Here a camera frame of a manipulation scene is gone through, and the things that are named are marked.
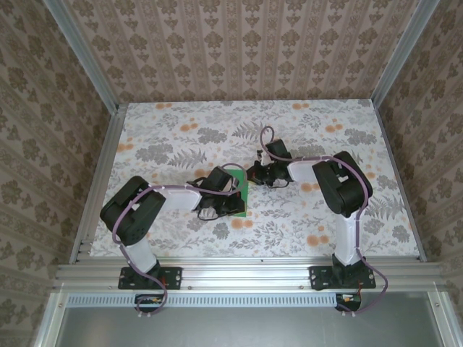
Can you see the green paper sheet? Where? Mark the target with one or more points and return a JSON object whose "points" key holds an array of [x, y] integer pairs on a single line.
{"points": [[247, 206]]}

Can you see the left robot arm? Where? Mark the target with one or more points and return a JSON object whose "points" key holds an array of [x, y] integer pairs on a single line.
{"points": [[134, 217]]}

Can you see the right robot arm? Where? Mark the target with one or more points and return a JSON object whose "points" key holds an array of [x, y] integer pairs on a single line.
{"points": [[343, 188]]}

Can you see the floral table cover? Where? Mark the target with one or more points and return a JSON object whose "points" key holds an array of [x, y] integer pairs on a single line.
{"points": [[217, 119]]}

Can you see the grey metal panel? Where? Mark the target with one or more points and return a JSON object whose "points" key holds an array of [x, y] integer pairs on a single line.
{"points": [[235, 329]]}

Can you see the small black connector module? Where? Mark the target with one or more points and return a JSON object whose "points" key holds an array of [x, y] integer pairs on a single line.
{"points": [[144, 307], [352, 305]]}

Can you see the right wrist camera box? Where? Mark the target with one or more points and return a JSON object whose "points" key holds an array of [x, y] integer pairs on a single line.
{"points": [[278, 150]]}

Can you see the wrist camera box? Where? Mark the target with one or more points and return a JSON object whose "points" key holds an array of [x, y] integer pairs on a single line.
{"points": [[278, 150], [220, 179]]}

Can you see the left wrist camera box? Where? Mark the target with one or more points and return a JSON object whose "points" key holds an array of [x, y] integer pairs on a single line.
{"points": [[220, 179]]}

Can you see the long aluminium mounting rail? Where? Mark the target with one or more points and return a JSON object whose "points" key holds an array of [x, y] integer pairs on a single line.
{"points": [[246, 274]]}

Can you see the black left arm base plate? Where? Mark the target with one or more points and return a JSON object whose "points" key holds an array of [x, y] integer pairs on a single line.
{"points": [[173, 278]]}

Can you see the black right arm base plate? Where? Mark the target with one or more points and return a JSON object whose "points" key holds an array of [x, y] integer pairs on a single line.
{"points": [[320, 278]]}

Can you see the aluminium side rail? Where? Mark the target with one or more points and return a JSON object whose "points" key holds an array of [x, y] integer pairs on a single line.
{"points": [[396, 173], [108, 152]]}

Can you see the aluminium frame post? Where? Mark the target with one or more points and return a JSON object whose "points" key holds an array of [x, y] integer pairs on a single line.
{"points": [[401, 54], [83, 58]]}

